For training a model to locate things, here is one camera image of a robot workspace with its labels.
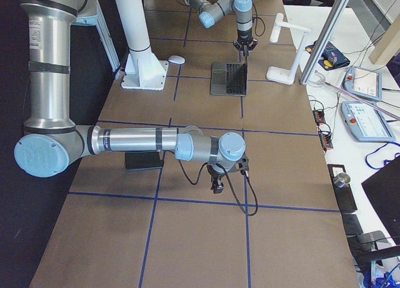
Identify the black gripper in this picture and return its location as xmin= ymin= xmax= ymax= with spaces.
xmin=207 ymin=165 xmax=225 ymax=194
xmin=232 ymin=35 xmax=258 ymax=63

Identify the grey laptop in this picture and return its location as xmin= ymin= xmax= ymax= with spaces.
xmin=210 ymin=59 xmax=248 ymax=96

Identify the white wireless mouse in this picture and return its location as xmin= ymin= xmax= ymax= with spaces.
xmin=168 ymin=55 xmax=186 ymax=65

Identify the black mouse pad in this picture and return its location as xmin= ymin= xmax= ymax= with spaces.
xmin=124 ymin=151 xmax=164 ymax=171

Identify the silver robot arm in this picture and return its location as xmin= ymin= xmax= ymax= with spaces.
xmin=183 ymin=0 xmax=258 ymax=62
xmin=14 ymin=0 xmax=247 ymax=193

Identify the white desk lamp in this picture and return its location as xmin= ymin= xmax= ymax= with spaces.
xmin=266 ymin=13 xmax=313 ymax=85

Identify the long grabber stick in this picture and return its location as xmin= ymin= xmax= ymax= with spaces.
xmin=315 ymin=69 xmax=400 ymax=120

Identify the space print pouch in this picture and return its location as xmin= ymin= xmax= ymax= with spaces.
xmin=318 ymin=42 xmax=350 ymax=71

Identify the upper orange connector box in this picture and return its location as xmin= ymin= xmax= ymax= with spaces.
xmin=312 ymin=109 xmax=326 ymax=125

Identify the orange connector box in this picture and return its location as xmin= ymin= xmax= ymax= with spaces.
xmin=312 ymin=109 xmax=326 ymax=125
xmin=318 ymin=131 xmax=333 ymax=151

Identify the lower orange connector box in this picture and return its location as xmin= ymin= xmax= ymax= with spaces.
xmin=318 ymin=131 xmax=333 ymax=151

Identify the upper teach pendant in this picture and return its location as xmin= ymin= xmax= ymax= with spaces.
xmin=342 ymin=66 xmax=383 ymax=101

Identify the teach pendant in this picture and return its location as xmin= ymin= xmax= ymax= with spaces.
xmin=340 ymin=101 xmax=396 ymax=142
xmin=342 ymin=66 xmax=383 ymax=101

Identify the metal cylinder weight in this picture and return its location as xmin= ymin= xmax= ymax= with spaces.
xmin=332 ymin=172 xmax=351 ymax=188

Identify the black tray strip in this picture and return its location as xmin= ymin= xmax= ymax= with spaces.
xmin=327 ymin=164 xmax=357 ymax=214

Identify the lower teach pendant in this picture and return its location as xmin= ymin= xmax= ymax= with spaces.
xmin=340 ymin=101 xmax=396 ymax=142

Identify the black braided camera cable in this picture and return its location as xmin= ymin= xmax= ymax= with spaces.
xmin=177 ymin=159 xmax=259 ymax=216

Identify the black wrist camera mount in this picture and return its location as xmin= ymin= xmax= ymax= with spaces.
xmin=235 ymin=154 xmax=249 ymax=177

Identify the white pedestal column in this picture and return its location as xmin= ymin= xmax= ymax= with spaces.
xmin=115 ymin=0 xmax=169 ymax=91

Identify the aluminium frame post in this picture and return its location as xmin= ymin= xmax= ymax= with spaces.
xmin=299 ymin=0 xmax=349 ymax=85

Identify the blue lanyard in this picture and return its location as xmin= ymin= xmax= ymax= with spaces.
xmin=365 ymin=142 xmax=400 ymax=170

